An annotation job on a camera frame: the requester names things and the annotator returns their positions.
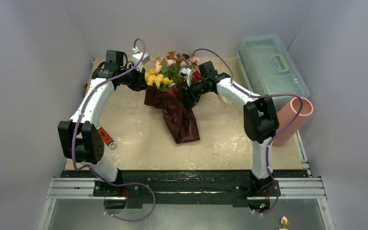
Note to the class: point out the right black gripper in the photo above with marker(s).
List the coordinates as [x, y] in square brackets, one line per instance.
[189, 92]

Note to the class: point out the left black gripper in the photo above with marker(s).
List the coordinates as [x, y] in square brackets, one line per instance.
[140, 84]

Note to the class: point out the flower bouquet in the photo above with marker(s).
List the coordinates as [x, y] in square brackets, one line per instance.
[165, 92]

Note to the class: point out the cream ribbon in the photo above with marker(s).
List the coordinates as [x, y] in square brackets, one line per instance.
[224, 99]

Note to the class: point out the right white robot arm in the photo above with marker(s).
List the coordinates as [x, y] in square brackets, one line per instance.
[260, 121]

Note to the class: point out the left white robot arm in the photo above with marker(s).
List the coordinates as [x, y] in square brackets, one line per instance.
[80, 137]

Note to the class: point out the pink cylindrical vase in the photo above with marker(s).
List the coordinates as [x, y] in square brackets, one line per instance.
[286, 114]

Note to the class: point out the clear plastic storage box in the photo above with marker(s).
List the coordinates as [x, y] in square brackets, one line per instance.
[268, 67]

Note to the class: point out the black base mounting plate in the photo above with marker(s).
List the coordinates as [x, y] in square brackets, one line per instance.
[136, 188]

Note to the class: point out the small pink flower bud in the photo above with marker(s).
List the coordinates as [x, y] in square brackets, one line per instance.
[284, 222]

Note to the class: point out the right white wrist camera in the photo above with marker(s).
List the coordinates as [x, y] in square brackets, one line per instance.
[187, 74]

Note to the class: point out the adjustable wrench with red handle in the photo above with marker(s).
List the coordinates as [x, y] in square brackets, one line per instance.
[107, 139]

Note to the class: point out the aluminium rail frame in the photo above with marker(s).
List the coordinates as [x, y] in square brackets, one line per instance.
[305, 210]

